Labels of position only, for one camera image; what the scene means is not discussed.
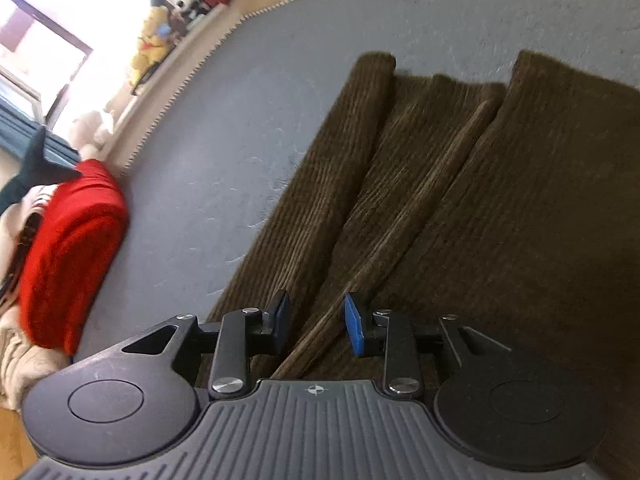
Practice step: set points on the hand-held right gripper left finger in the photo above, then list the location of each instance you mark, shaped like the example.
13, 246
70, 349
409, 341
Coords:
281, 322

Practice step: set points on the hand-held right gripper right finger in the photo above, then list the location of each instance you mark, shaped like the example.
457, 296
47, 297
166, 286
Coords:
354, 322

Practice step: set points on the red folded quilt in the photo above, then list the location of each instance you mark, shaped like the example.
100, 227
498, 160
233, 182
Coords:
70, 250

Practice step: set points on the white plush toy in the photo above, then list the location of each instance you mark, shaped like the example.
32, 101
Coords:
92, 132

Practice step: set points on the teal shark plush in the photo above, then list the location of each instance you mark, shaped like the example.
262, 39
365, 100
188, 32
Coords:
35, 170

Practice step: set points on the yellow bear plush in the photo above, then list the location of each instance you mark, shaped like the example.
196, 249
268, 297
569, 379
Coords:
152, 42

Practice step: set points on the panda plush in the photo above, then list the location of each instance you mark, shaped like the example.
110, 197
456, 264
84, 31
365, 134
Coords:
184, 5

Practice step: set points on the window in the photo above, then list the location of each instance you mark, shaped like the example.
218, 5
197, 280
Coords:
55, 25

